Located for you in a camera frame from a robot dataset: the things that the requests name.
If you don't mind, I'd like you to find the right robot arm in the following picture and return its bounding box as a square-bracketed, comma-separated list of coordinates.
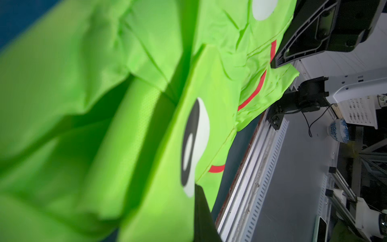
[267, 1, 387, 130]

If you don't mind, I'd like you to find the green frog raincoat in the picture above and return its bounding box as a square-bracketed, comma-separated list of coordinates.
[1, 1, 299, 242]

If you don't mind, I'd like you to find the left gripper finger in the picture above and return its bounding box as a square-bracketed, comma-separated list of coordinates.
[194, 185, 222, 242]

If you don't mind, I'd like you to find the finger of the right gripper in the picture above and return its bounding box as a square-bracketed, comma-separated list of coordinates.
[271, 0, 340, 68]

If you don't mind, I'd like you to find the aluminium front rail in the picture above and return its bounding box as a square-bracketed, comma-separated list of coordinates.
[216, 110, 289, 242]

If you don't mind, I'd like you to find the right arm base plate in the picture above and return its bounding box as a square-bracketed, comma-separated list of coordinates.
[266, 103, 285, 130]

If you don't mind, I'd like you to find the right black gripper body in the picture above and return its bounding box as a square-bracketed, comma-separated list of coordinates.
[322, 0, 387, 52]

